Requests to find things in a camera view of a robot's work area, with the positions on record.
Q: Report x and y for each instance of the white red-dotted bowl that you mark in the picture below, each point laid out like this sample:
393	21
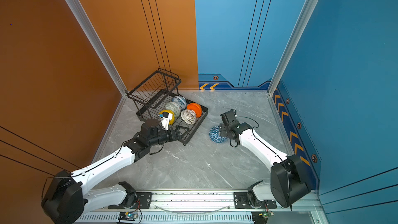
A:
189	116

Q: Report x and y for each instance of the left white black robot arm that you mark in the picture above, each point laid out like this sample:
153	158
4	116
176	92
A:
71	195

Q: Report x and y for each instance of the dark blue geometric bowl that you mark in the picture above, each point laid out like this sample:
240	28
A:
215	135

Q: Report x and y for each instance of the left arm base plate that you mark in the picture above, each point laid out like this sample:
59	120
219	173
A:
140	200

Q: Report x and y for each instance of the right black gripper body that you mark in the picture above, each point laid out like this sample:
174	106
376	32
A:
224	130

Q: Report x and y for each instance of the aluminium front rail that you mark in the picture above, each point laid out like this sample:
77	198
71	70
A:
211	206

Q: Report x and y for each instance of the green patterned white bowl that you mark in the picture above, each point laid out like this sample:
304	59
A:
174	107

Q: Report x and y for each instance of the left green circuit board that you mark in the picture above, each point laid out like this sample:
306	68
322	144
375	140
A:
128	217

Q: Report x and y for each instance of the black wire dish rack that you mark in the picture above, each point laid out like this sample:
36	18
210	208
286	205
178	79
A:
152	94

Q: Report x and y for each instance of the right green circuit board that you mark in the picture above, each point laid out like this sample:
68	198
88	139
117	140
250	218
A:
266	214

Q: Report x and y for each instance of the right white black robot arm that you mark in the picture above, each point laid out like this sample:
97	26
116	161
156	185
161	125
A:
289	179

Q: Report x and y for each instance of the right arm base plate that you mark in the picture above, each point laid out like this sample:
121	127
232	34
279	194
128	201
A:
246	199

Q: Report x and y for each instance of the green circuit board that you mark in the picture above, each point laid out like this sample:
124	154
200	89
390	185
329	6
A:
128	217
266	214

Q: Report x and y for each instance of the yellow plastic bowl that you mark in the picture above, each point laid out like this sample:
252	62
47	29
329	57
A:
167	115

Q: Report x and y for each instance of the orange plastic bowl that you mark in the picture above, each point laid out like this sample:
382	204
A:
196	108

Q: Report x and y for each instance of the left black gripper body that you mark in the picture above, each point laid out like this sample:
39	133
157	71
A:
164	137

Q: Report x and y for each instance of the blue floral white bowl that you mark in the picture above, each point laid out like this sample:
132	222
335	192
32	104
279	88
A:
180	101

